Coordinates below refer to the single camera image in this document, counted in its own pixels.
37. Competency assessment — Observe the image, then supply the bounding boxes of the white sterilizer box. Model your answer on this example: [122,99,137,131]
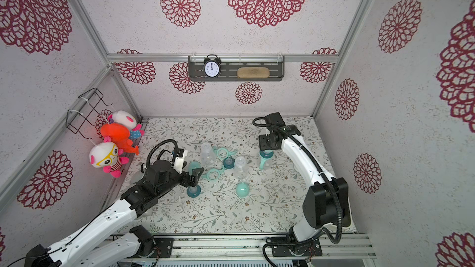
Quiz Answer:
[339,193,351,228]

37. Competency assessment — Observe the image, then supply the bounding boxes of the tan brush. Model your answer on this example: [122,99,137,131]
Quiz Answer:
[236,67,270,79]

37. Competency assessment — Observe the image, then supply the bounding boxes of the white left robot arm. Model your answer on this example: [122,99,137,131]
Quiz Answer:
[24,148,204,267]

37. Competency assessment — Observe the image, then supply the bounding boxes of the clear baby bottle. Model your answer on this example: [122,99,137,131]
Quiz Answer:
[234,156,249,180]
[200,142,216,168]
[259,153,273,170]

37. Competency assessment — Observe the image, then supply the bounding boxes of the mint bottle handle ring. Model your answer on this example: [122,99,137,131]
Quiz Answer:
[259,150,275,171]

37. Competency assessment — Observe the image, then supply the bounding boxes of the red orange plush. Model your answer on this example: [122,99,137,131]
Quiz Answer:
[100,123,140,155]

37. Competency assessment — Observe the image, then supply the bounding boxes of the metal base rail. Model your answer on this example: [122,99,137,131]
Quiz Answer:
[113,234,377,267]

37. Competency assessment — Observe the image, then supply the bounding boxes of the teal nipple collar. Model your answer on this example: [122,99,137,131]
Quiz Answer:
[222,156,235,169]
[187,185,202,199]

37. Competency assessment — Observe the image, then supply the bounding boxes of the grey wall shelf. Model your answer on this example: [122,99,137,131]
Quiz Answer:
[188,55,285,82]

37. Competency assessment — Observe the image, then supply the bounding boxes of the mint bottle cap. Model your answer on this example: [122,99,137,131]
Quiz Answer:
[188,161,202,174]
[236,182,250,199]

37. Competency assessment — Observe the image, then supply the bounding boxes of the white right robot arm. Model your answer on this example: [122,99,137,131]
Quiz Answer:
[252,112,351,244]

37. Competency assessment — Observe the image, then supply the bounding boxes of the white pink plush upper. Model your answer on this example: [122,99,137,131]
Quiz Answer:
[107,111,142,131]

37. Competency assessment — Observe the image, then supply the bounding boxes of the black wire basket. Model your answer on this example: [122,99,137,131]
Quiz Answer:
[64,87,112,140]

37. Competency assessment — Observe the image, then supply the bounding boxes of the black alarm clock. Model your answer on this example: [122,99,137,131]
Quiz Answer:
[204,54,221,79]

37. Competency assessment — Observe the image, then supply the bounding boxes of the white plush yellow glasses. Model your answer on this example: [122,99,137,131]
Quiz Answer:
[89,137,129,178]

